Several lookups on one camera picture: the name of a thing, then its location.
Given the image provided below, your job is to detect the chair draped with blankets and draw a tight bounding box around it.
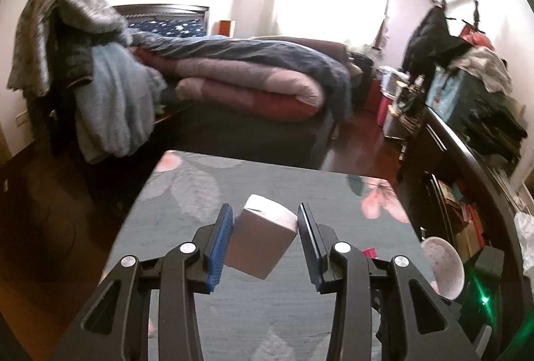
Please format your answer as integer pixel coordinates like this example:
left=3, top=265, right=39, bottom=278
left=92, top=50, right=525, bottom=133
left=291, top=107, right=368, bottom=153
left=7, top=0, right=167, bottom=163

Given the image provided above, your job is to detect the dark wooden sideboard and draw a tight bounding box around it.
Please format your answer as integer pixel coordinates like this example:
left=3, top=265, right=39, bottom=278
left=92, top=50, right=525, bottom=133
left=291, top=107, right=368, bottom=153
left=395, top=108, right=532, bottom=349

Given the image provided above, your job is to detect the teal box with clothes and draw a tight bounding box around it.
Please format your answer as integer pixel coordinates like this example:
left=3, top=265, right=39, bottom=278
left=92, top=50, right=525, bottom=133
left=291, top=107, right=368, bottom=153
left=426, top=68, right=528, bottom=163

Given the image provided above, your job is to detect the white pink-speckled trash bin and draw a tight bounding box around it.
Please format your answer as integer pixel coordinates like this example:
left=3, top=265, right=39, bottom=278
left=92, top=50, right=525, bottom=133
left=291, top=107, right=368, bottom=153
left=421, top=236, right=465, bottom=301

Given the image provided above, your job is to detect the white small box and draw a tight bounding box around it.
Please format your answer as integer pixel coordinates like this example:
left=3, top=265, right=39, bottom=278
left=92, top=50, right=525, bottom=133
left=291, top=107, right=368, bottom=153
left=225, top=194, right=298, bottom=280

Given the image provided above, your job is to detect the black suitcase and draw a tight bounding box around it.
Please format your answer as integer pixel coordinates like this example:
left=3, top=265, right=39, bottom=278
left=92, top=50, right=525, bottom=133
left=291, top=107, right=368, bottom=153
left=348, top=52, right=374, bottom=111

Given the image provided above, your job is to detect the floral grey-green tablecloth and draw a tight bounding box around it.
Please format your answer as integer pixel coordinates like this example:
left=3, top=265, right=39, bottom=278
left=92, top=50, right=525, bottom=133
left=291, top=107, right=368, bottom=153
left=108, top=150, right=433, bottom=360

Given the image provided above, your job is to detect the bed with folded quilts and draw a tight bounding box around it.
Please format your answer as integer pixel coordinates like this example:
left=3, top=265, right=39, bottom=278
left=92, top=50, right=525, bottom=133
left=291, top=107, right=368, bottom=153
left=118, top=4, right=353, bottom=168

